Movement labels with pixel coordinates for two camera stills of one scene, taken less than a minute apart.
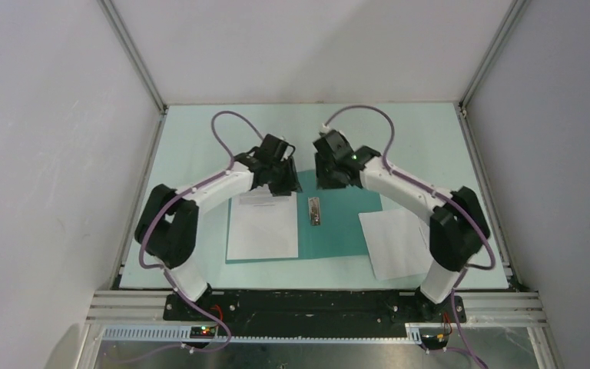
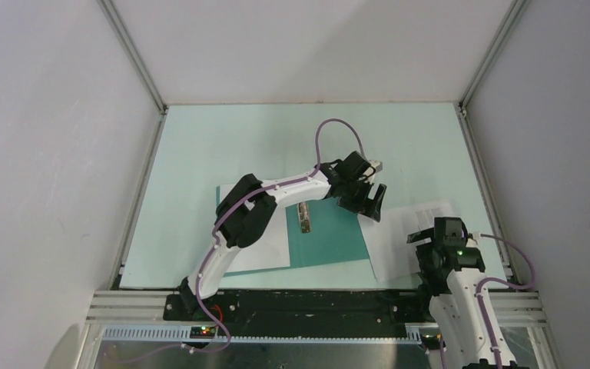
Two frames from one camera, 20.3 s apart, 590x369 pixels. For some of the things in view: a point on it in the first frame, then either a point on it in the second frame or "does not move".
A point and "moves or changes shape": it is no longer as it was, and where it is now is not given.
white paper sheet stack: [398, 243] does not move
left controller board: [201, 332] does not move
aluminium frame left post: [133, 53] does not move
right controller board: [435, 340] does not move
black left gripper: [290, 183] -> [372, 212]
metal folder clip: [314, 210] -> [304, 217]
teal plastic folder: [329, 224] moves or changes shape
